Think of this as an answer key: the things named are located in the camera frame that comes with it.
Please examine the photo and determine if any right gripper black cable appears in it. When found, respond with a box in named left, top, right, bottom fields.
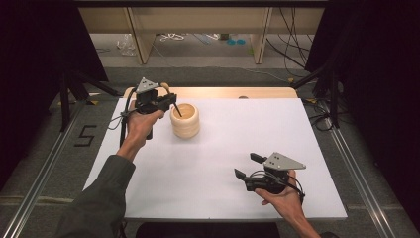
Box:
left=249, top=169, right=306, bottom=203

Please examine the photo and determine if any black cable coil on floor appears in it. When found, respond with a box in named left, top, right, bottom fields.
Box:
left=304, top=98, right=335, bottom=132

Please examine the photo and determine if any clear plastic bag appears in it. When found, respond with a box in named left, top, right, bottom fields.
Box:
left=115, top=33, right=138, bottom=57

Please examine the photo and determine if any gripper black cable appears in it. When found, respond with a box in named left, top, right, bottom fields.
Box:
left=249, top=169, right=306, bottom=203
left=108, top=88, right=138, bottom=148

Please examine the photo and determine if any aluminium floor rail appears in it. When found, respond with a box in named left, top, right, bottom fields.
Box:
left=0, top=98, right=85, bottom=238
left=329, top=127, right=399, bottom=238

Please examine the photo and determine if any black curtain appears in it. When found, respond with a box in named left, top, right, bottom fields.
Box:
left=0, top=0, right=110, bottom=189
left=305, top=0, right=420, bottom=232

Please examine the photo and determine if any wooden table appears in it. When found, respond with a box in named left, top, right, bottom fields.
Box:
left=123, top=86, right=299, bottom=99

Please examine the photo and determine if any cream ribbed brush holder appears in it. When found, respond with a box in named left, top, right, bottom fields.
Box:
left=169, top=102, right=201, bottom=139

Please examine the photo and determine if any light wooden desk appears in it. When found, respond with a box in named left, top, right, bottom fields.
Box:
left=78, top=6, right=327, bottom=65

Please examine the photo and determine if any person's right hand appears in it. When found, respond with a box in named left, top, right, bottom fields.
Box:
left=255, top=170, right=305, bottom=219

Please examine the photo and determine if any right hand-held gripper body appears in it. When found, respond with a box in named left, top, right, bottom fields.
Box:
left=245, top=152, right=306, bottom=195

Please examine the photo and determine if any black metal stand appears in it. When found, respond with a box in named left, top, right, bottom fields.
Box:
left=291, top=61, right=342, bottom=131
left=58, top=68, right=121, bottom=133

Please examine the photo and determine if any person's left hand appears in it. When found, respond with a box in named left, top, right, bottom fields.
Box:
left=126, top=100, right=165, bottom=150

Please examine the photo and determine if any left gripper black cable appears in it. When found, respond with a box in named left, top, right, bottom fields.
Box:
left=108, top=88, right=138, bottom=148

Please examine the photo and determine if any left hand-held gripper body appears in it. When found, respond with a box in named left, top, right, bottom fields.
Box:
left=133, top=76, right=161, bottom=115

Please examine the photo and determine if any white table cover sheet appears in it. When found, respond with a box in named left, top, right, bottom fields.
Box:
left=83, top=97, right=349, bottom=221

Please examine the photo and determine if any white cable on floor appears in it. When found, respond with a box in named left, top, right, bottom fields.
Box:
left=159, top=32, right=186, bottom=43

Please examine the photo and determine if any makeup brush with dark handle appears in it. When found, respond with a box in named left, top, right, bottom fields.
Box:
left=160, top=82, right=183, bottom=118

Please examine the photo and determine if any bundle of black cables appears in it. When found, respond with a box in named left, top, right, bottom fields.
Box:
left=265, top=6, right=312, bottom=79

